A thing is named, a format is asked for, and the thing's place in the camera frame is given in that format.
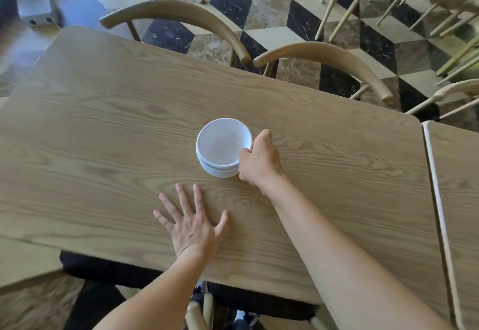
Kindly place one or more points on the person's left hand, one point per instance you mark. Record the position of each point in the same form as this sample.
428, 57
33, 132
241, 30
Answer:
191, 232

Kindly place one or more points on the person's right hand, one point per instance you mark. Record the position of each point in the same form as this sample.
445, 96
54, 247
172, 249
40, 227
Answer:
262, 161

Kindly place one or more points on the person's right forearm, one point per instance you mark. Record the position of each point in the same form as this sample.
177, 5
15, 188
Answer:
336, 258

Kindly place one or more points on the person's left forearm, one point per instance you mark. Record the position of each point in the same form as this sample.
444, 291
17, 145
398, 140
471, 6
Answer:
157, 300

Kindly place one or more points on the wooden table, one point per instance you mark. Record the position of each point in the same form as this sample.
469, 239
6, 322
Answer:
464, 210
112, 135

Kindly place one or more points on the grey floor socket box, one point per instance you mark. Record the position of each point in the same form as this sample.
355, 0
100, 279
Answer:
37, 10

